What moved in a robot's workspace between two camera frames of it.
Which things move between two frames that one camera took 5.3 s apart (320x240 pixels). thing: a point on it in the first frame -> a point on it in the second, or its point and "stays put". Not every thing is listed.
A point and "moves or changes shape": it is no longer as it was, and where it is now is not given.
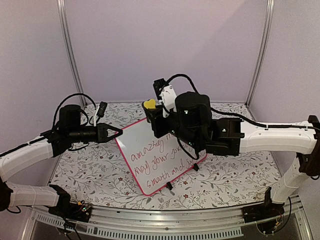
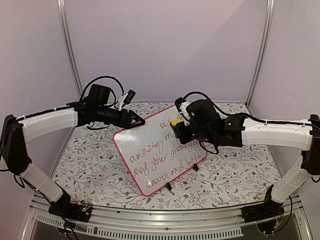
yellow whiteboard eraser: [150, 104] moves or changes shape
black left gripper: [102, 132] -> [126, 119]
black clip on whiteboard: [195, 167] stays put
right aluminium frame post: [269, 7] stays put
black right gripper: [158, 130] -> [183, 137]
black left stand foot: [169, 185] stays put
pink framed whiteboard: [155, 161] stays put
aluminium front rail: [168, 223] stays put
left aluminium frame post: [65, 28] stays put
